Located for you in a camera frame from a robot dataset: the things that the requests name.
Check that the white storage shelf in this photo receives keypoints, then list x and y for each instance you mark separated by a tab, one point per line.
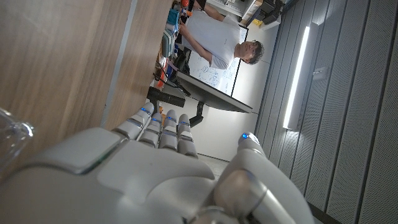
267	14

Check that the computer monitor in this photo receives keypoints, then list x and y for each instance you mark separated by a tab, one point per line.
214	98

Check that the whiteboard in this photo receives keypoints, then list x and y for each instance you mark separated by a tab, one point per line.
217	77

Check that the rectangular ceiling fixture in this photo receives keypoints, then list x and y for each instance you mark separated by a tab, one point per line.
320	73

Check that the person in light grey t-shirt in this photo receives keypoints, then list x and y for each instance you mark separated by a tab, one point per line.
214	34

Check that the long ceiling light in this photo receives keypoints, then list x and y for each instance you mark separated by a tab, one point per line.
297	77

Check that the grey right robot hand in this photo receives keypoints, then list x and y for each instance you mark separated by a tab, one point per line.
140	180

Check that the grey green box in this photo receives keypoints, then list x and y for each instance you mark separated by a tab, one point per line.
168	43

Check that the clear glass cup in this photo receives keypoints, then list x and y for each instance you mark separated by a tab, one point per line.
14	137

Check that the small orange ball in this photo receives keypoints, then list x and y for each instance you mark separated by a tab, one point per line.
185	3

